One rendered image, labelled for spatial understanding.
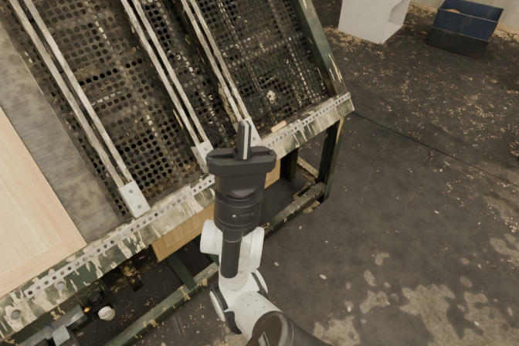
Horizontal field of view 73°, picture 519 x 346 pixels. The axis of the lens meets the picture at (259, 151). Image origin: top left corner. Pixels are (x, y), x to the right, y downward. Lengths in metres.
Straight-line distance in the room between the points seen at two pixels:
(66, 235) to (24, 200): 0.18
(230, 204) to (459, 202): 2.40
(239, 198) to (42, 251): 0.94
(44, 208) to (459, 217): 2.44
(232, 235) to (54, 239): 0.89
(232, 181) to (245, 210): 0.06
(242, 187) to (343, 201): 2.00
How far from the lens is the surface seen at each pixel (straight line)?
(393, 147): 3.08
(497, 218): 2.92
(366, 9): 4.44
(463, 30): 4.56
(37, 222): 1.42
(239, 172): 0.59
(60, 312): 1.50
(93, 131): 1.40
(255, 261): 0.72
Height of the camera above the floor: 2.01
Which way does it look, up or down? 45 degrees down
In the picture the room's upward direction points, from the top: straight up
